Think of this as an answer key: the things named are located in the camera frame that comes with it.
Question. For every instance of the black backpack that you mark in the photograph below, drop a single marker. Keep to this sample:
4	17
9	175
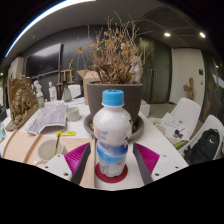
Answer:
203	146

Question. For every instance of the beige wooden drawing board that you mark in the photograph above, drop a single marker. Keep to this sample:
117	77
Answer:
83	143
16	146

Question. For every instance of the small white bowl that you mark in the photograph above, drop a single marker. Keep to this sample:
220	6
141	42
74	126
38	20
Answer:
73	114

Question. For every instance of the open grey newspaper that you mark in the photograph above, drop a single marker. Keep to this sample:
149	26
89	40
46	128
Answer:
48	118

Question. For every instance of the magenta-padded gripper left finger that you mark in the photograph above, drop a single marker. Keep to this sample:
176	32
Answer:
77	157

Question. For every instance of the wooden easel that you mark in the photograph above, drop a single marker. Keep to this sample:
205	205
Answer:
65	78

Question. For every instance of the white plaster figure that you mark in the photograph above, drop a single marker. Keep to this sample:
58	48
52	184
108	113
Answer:
52	91
38	88

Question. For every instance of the loose white papers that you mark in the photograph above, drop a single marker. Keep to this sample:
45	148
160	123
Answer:
171	125

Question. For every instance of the small green-labelled bottle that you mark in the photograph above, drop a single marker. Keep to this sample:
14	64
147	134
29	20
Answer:
40	102

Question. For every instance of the white cabinet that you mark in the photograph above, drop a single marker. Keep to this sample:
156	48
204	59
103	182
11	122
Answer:
15	68

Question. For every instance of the white ceramic mug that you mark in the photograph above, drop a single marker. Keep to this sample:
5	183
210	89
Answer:
46	150

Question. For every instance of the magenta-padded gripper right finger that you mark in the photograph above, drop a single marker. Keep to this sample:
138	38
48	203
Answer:
146	157

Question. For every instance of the brown carved wooden sculpture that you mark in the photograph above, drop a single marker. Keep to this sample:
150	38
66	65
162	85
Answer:
21	103

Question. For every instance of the yellow packet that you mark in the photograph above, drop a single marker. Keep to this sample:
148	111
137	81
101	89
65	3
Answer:
66	133

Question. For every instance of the round ceiling spotlight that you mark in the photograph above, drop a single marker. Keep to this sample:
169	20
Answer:
167	34
202	34

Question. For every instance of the dry plant in grey pot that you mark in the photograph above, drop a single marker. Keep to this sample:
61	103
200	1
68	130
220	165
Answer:
116	93

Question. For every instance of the brown wooden figure statue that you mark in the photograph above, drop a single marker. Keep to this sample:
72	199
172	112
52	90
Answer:
189	88

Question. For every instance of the brown cardboard box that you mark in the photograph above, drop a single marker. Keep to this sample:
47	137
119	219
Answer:
87	78

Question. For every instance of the long ceiling light strip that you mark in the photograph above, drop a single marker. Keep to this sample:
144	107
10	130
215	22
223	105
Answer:
43	15

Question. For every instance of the black wall screen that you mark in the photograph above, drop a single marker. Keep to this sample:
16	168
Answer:
45	60

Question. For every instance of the blue-capped plastic drink bottle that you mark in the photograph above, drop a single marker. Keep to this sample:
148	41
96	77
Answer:
112	130

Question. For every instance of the thin stirring stick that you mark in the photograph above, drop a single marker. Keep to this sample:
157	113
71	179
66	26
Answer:
57	145

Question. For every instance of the dark spray bottle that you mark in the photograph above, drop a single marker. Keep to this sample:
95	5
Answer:
66	93

